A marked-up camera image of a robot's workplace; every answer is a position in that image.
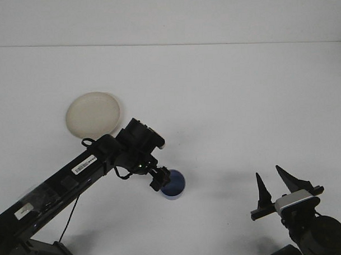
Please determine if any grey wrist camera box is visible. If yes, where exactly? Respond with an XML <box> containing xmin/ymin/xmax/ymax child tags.
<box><xmin>147</xmin><ymin>127</ymin><xmax>166</xmax><ymax>150</ymax></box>
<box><xmin>274</xmin><ymin>188</ymin><xmax>322</xmax><ymax>214</ymax></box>

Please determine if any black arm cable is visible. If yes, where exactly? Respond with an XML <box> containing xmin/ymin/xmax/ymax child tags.
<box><xmin>55</xmin><ymin>136</ymin><xmax>133</xmax><ymax>243</ymax></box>

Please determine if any pale round plate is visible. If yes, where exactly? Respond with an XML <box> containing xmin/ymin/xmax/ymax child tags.
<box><xmin>64</xmin><ymin>91</ymin><xmax>123</xmax><ymax>140</ymax></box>

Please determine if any pale blue cup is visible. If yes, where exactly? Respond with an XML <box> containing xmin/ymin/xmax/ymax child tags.
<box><xmin>160</xmin><ymin>169</ymin><xmax>188</xmax><ymax>202</ymax></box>

